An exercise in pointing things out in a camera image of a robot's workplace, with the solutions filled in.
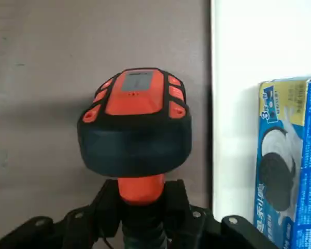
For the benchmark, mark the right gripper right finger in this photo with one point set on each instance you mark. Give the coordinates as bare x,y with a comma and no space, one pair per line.
197,228

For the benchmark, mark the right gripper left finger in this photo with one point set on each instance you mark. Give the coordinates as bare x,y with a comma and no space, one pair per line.
75,228

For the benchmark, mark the orange black barcode scanner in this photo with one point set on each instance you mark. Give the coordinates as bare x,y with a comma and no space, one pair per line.
134,142

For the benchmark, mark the blue Oreo cookie box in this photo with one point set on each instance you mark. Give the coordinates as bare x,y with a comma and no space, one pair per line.
308,155

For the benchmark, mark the cream plastic tray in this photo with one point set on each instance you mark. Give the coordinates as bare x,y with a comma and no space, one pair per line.
235,77

